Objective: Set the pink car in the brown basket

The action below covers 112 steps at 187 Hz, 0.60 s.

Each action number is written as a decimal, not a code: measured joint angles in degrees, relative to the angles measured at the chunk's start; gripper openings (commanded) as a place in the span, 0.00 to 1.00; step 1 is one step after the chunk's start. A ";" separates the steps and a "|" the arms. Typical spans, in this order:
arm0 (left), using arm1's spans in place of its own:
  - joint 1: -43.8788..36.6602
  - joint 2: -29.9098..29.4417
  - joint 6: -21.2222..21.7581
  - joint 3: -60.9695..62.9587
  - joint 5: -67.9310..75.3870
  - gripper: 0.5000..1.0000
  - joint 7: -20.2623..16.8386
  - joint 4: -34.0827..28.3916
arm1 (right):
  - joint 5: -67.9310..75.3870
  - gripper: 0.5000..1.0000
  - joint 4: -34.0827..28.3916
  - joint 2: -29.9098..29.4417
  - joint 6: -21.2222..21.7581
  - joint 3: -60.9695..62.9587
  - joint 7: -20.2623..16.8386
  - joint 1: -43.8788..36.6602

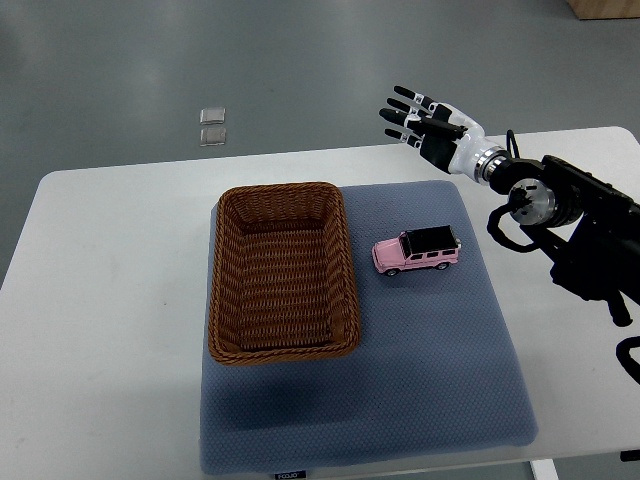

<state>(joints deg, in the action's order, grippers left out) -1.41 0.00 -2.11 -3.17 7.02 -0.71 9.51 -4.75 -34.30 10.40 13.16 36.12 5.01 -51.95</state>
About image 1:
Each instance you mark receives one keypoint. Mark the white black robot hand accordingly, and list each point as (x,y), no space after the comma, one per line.
(445,137)

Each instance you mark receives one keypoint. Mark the pink toy car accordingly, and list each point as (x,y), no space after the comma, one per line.
(426,248)

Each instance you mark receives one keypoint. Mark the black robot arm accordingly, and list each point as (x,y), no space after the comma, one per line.
(588,229)

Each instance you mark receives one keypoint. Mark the brown wicker basket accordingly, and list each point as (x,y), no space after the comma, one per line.
(283,284)

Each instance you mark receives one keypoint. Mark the wooden furniture corner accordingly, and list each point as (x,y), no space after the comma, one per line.
(605,9)

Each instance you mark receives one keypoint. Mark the blue grey cushion mat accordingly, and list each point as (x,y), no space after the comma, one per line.
(435,371)

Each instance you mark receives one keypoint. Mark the upper silver floor plate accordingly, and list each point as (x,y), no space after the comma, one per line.
(212,115)

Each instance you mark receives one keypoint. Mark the white table leg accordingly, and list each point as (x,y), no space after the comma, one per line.
(544,470)

